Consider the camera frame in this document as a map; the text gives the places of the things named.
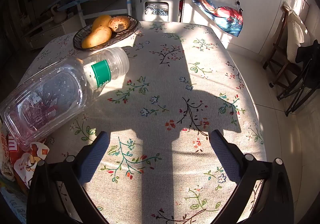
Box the table with floral tablecloth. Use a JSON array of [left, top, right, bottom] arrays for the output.
[[15, 21, 267, 224]]

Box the red snack bag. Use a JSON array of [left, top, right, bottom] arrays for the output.
[[0, 125, 50, 189]]

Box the white cabinet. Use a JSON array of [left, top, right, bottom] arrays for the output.
[[180, 0, 310, 52]]

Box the wooden chair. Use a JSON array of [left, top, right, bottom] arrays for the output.
[[262, 6, 303, 87]]

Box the dark woven fruit basket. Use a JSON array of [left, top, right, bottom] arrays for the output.
[[72, 15, 139, 51]]

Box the blue white printed packet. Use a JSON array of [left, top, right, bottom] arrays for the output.
[[0, 175, 28, 224]]

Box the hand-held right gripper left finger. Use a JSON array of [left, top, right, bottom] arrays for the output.
[[26, 131, 112, 224]]

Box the cream TV cabinet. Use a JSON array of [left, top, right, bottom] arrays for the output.
[[21, 18, 83, 51]]

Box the pink kettlebell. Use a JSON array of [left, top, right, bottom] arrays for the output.
[[51, 6, 67, 24]]

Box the clear plastic bottle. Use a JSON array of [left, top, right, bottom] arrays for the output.
[[0, 47, 130, 151]]

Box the brown spotted round fruit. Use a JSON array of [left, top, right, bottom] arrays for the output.
[[108, 16, 131, 33]]

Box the yellow mango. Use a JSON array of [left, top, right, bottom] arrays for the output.
[[82, 26, 112, 49], [91, 15, 112, 32]]

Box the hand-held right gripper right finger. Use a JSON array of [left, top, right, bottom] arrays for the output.
[[211, 130, 294, 224]]

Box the black folding chair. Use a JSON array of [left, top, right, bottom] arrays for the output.
[[276, 39, 320, 117]]

